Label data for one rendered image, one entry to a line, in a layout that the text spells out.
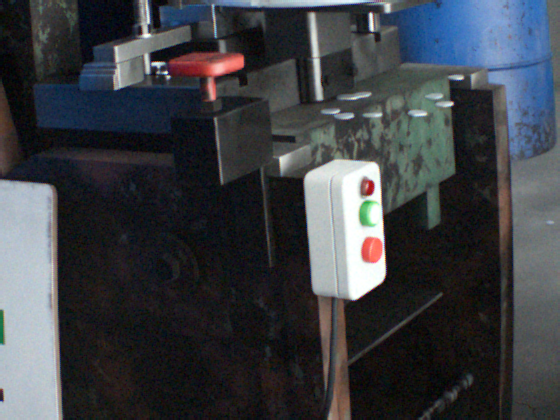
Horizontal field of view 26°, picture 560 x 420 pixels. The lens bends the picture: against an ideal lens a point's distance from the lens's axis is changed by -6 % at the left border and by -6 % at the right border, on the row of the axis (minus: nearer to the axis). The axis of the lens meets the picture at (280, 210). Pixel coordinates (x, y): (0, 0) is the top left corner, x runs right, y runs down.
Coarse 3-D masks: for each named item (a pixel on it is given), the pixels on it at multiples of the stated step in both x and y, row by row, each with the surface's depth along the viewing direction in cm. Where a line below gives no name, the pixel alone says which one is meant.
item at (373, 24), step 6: (360, 18) 171; (366, 18) 170; (372, 18) 171; (378, 18) 172; (360, 24) 171; (366, 24) 171; (372, 24) 171; (378, 24) 172; (360, 30) 172; (366, 30) 171; (372, 30) 171
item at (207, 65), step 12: (180, 60) 125; (192, 60) 124; (204, 60) 124; (216, 60) 123; (228, 60) 123; (240, 60) 125; (168, 72) 125; (180, 72) 124; (192, 72) 123; (204, 72) 122; (216, 72) 122; (228, 72) 124; (204, 84) 126; (204, 96) 126
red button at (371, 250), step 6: (366, 240) 131; (372, 240) 131; (378, 240) 132; (366, 246) 131; (372, 246) 131; (378, 246) 132; (366, 252) 131; (372, 252) 131; (378, 252) 132; (366, 258) 131; (372, 258) 131; (378, 258) 132
